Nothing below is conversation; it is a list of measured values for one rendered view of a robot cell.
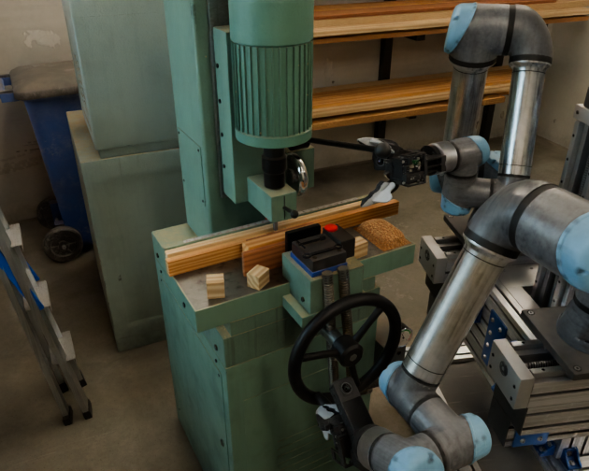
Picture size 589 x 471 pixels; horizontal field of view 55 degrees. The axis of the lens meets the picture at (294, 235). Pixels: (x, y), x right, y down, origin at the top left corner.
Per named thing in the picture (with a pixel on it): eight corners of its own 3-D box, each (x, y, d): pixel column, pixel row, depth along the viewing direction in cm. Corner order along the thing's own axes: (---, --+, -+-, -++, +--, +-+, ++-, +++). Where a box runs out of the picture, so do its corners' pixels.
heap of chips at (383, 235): (383, 251, 143) (384, 238, 141) (352, 228, 153) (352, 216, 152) (411, 243, 146) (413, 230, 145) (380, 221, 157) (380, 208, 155)
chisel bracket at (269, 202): (271, 229, 136) (270, 197, 132) (247, 206, 147) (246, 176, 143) (298, 221, 139) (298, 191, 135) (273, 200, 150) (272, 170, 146)
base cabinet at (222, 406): (238, 551, 168) (223, 371, 132) (176, 418, 212) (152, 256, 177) (364, 487, 186) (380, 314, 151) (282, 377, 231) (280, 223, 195)
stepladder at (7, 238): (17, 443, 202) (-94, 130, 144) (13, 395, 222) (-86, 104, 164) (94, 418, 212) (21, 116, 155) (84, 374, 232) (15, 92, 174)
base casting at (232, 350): (223, 370, 133) (221, 339, 128) (152, 256, 177) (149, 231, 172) (380, 313, 152) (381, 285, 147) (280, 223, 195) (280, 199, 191)
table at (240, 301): (211, 360, 117) (209, 337, 114) (166, 286, 140) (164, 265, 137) (438, 280, 142) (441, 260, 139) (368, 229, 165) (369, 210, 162)
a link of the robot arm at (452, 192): (484, 221, 140) (493, 179, 134) (438, 216, 142) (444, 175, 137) (483, 207, 146) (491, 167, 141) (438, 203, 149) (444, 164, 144)
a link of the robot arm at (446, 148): (435, 138, 137) (436, 172, 140) (421, 142, 135) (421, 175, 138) (457, 142, 130) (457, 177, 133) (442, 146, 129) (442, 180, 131)
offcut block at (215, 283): (224, 288, 129) (223, 273, 127) (224, 297, 126) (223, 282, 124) (208, 290, 128) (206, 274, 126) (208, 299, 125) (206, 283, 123)
